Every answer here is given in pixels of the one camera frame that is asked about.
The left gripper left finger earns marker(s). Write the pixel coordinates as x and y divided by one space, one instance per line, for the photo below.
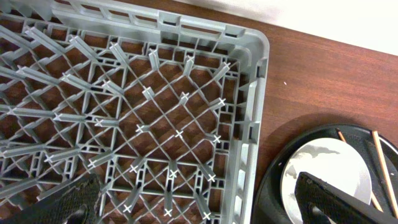
75 203

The round black tray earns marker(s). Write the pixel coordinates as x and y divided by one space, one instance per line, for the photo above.
268 206

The grey dishwasher rack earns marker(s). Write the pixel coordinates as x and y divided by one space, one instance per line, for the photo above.
165 109

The grey plate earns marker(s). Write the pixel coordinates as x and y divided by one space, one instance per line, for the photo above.
330 160

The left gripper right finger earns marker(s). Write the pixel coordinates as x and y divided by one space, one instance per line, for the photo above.
320 202

